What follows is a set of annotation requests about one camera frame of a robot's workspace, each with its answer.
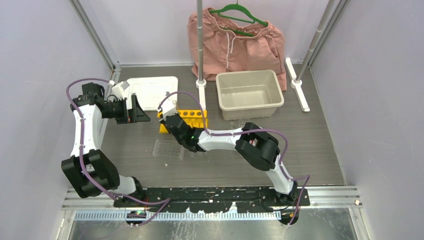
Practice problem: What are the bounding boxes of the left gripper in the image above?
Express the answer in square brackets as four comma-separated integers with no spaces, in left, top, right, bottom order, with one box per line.
[101,95,150,124]

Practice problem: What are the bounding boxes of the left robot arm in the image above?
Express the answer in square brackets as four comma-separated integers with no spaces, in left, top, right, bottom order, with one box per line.
[61,82,151,207]

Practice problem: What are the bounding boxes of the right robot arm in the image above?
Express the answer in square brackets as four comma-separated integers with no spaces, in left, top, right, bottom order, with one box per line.
[159,113,304,207]

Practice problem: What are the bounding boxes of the yellow test tube rack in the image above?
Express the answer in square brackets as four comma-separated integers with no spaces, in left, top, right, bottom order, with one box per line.
[177,109,209,128]

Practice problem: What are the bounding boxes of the clear well plate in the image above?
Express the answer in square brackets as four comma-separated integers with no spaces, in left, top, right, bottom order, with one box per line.
[152,139,184,161]

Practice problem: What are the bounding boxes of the white flat tray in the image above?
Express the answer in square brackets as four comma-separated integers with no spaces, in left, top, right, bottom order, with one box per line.
[122,76,179,111]

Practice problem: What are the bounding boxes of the small glass beaker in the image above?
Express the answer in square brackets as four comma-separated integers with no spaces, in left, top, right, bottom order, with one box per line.
[228,121,238,130]

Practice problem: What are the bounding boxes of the left white stand base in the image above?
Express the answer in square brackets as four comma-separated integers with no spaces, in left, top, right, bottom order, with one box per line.
[195,79,207,110]

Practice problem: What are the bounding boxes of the white stand base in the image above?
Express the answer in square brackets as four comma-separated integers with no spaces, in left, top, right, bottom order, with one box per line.
[195,79,207,110]
[284,57,310,112]

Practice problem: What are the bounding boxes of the large glass beaker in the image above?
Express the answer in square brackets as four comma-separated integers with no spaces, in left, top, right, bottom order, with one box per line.
[238,118,250,128]

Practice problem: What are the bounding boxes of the beige plastic bin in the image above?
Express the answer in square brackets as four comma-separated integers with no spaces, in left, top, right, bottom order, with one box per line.
[215,69,285,121]

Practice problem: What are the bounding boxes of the left metal stand pole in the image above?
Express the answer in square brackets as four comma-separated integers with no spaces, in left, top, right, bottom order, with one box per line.
[196,0,205,87]

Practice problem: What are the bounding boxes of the metal stand pole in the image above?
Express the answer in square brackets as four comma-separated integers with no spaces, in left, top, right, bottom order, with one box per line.
[295,0,335,81]
[196,0,205,87]

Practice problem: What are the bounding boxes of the pink shorts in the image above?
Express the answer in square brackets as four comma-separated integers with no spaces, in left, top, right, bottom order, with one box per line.
[201,7,287,91]

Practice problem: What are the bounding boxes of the right white stand base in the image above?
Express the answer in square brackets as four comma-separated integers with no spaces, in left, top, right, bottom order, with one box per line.
[284,57,310,112]

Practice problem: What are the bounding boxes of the green clothes hanger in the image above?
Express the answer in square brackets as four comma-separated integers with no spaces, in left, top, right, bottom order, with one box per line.
[206,2,270,39]

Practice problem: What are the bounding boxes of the right metal stand pole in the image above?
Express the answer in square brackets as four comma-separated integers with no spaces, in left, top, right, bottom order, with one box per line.
[295,0,335,81]

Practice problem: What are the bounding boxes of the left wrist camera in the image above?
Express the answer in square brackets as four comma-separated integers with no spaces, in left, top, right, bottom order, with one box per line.
[111,81,130,100]

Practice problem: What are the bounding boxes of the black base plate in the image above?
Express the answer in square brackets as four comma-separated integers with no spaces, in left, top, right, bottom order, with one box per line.
[113,186,298,214]

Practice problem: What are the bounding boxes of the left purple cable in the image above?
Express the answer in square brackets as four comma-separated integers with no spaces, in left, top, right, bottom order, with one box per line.
[65,77,172,227]

